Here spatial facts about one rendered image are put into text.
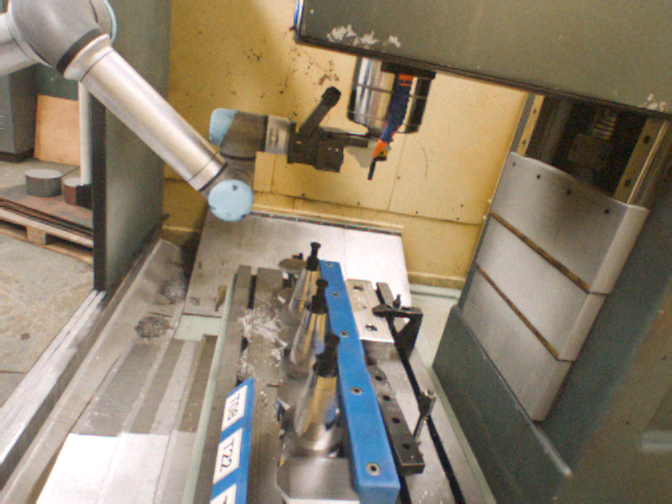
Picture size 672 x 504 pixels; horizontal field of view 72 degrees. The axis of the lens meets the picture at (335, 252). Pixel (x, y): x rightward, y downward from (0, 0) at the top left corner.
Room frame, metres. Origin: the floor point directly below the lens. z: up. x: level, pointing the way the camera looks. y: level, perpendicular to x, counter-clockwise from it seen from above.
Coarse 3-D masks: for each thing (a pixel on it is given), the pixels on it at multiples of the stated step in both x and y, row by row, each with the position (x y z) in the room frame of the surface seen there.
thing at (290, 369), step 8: (288, 344) 0.48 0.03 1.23; (288, 352) 0.47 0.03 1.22; (288, 360) 0.45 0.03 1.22; (288, 368) 0.44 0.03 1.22; (296, 368) 0.44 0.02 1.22; (304, 368) 0.44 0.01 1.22; (280, 376) 0.45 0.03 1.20; (288, 376) 0.44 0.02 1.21; (296, 376) 0.43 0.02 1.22; (304, 376) 0.43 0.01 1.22
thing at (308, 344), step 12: (312, 312) 0.45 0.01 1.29; (324, 312) 0.46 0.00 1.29; (300, 324) 0.46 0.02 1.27; (312, 324) 0.45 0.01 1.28; (324, 324) 0.46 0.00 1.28; (300, 336) 0.45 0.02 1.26; (312, 336) 0.45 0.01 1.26; (300, 348) 0.45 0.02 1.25; (312, 348) 0.45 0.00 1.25; (300, 360) 0.44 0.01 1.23; (312, 360) 0.44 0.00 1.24
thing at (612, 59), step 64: (320, 0) 0.64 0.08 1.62; (384, 0) 0.65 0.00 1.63; (448, 0) 0.67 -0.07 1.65; (512, 0) 0.68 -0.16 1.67; (576, 0) 0.70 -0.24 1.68; (640, 0) 0.71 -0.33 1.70; (448, 64) 0.67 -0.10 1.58; (512, 64) 0.69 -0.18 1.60; (576, 64) 0.70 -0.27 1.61; (640, 64) 0.72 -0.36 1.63
